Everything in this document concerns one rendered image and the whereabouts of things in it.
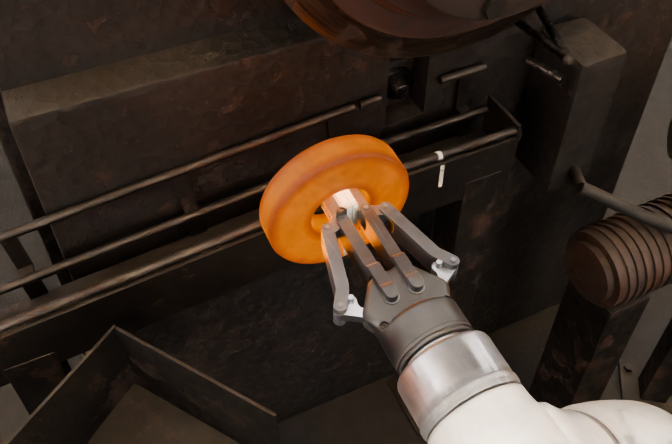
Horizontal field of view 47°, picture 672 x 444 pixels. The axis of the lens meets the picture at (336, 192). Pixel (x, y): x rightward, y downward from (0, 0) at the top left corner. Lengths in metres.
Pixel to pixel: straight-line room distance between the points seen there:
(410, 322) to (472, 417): 0.10
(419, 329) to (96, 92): 0.44
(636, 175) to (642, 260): 0.92
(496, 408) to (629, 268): 0.63
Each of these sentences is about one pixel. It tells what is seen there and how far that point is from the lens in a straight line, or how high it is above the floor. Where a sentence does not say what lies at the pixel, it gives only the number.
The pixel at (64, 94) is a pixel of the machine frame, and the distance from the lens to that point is 0.89.
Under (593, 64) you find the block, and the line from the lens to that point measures 1.06.
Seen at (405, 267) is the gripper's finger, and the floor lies 0.85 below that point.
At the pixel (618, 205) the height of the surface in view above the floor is 0.58.
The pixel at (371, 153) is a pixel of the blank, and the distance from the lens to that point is 0.73.
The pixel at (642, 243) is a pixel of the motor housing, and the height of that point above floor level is 0.53.
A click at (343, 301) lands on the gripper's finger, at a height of 0.85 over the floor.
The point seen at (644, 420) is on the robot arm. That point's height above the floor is 0.81.
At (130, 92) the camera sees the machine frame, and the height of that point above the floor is 0.87.
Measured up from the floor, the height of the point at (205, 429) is 0.61.
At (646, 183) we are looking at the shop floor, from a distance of 2.11.
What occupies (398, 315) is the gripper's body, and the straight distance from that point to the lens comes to 0.65.
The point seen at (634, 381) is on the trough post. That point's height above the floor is 0.01.
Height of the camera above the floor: 1.40
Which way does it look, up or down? 46 degrees down
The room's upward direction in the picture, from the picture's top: straight up
